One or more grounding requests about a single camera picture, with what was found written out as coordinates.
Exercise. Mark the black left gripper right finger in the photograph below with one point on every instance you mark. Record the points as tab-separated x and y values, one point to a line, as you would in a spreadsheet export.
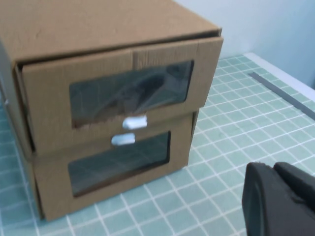
300	184

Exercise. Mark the white plastic drawer pull tab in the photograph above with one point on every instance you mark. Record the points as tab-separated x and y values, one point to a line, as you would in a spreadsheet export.
135	122
123	139

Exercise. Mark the cardboard drawer with torn window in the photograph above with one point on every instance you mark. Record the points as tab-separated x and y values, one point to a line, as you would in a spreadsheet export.
49	98

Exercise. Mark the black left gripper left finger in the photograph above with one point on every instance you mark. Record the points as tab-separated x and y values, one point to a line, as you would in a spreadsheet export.
265	209

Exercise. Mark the green checked tablecloth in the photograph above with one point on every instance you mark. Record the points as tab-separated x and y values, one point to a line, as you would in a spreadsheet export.
221	147

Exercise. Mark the grey tape strip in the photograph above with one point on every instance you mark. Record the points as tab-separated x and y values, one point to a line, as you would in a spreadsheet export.
283	93

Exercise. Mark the cardboard drawer with intact window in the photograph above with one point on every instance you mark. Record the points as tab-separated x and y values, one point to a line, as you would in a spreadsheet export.
54	172

